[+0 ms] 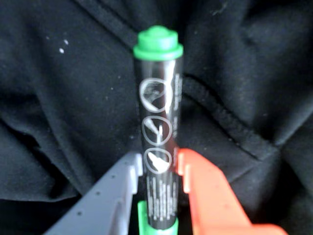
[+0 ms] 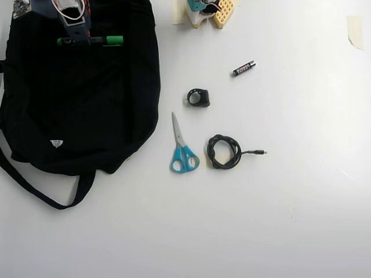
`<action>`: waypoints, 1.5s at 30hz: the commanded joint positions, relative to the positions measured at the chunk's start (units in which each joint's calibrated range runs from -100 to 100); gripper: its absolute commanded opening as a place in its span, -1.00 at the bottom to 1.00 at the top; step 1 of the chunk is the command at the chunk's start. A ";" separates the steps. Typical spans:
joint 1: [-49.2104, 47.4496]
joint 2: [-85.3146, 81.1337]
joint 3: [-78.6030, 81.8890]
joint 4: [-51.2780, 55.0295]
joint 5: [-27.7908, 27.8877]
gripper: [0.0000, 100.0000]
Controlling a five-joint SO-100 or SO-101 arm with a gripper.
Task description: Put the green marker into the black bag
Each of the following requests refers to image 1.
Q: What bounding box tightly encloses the green marker with black barrel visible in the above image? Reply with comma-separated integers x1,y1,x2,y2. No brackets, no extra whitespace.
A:
133,25,184,235

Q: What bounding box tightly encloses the black fabric bag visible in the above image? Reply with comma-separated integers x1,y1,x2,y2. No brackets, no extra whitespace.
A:
0,0,313,235

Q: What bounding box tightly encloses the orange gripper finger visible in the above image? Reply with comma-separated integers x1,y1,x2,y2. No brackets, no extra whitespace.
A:
178,147,288,235

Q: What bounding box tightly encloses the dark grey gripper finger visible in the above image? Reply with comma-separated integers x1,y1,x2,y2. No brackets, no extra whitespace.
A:
44,152,144,235

